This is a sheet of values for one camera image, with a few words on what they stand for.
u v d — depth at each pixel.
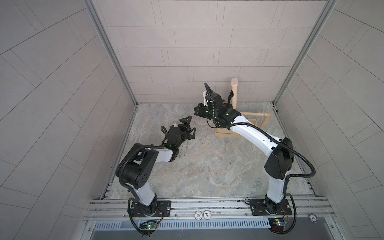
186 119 0.81
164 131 0.72
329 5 0.71
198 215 0.69
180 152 0.91
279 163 0.50
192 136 0.84
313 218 0.68
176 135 0.68
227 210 0.71
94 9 0.72
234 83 0.93
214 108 0.59
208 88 0.59
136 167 0.46
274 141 0.48
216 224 1.05
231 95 1.00
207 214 0.69
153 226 0.65
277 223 0.68
